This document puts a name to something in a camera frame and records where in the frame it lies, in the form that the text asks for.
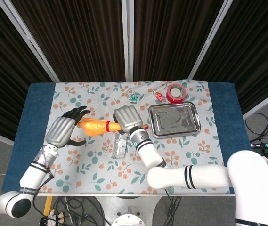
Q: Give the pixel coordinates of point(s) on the orange rubber chicken toy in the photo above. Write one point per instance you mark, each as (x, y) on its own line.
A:
(93, 127)

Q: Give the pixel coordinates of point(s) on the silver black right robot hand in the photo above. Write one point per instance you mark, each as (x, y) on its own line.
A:
(127, 118)

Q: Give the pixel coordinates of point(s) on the small green toy car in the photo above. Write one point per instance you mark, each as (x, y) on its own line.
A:
(133, 99)

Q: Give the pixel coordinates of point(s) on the small red toy car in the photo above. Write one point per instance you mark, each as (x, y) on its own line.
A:
(159, 96)

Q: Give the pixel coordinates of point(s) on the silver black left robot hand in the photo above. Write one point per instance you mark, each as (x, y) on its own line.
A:
(59, 131)

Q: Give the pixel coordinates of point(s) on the blue felt table cover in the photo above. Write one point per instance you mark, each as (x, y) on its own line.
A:
(30, 117)

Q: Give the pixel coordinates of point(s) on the dark partition panel white frame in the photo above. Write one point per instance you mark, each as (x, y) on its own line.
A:
(82, 42)
(254, 47)
(171, 35)
(2, 82)

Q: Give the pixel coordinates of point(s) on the black power strip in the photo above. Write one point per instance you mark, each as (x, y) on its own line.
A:
(265, 145)

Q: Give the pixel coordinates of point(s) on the clear plastic water bottle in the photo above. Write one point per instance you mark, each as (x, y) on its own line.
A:
(118, 148)

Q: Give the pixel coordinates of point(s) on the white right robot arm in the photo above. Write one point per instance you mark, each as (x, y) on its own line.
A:
(195, 176)

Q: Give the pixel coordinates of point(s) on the red tape roll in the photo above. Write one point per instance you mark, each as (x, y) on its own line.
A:
(169, 97)

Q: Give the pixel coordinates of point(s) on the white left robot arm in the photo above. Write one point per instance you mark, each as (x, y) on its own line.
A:
(32, 174)

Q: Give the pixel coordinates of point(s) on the rectangular stainless steel tray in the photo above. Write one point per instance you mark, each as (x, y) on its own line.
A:
(173, 120)

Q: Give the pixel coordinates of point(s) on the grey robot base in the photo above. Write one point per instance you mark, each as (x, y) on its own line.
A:
(129, 212)

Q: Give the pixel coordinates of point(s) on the floral leaf print tablecloth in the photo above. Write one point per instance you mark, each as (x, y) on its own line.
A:
(89, 169)

